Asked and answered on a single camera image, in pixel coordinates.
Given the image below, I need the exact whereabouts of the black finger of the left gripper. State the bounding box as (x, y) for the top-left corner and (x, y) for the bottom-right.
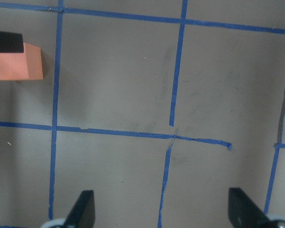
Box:
(0, 31), (24, 53)

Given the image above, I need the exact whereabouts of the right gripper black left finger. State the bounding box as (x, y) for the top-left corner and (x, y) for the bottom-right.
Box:
(63, 190), (95, 228)

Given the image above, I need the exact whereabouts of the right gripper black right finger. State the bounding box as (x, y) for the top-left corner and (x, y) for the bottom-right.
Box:
(228, 188), (270, 228)

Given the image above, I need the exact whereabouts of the orange foam cube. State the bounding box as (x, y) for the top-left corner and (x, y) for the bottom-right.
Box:
(0, 43), (44, 81)

